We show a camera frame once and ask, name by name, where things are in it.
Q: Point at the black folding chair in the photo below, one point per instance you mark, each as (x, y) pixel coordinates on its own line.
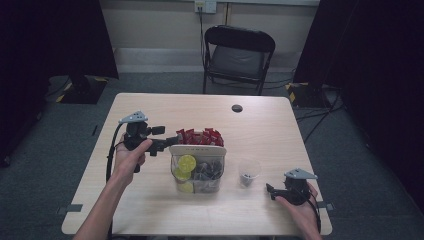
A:
(238, 61)

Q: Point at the person's right hand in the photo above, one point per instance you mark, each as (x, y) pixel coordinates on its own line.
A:
(306, 215)

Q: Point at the white wall socket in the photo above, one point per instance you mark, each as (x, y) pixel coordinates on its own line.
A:
(205, 6)

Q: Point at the bunch of red sachets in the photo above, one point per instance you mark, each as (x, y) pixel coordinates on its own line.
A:
(200, 136)

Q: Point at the small clear glass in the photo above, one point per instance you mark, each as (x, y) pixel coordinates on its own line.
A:
(247, 179)

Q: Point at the black stand base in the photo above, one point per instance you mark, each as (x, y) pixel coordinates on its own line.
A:
(305, 96)
(83, 91)

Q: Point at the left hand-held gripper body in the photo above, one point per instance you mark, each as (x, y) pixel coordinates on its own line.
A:
(135, 133)

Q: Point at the black curtain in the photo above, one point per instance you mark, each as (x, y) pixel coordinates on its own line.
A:
(376, 66)

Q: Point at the person's left hand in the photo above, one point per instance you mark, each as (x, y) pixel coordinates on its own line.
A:
(128, 163)

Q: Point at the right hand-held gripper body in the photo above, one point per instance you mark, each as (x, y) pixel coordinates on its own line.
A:
(296, 190)

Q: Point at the pile of dark tea bags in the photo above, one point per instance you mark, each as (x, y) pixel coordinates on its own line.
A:
(208, 171)

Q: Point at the small black floor strip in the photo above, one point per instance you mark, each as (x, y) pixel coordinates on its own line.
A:
(95, 130)

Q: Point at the clear plastic storage box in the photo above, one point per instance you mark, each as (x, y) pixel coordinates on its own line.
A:
(200, 185)

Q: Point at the grey table bracket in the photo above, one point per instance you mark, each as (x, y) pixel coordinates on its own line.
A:
(328, 206)
(70, 209)

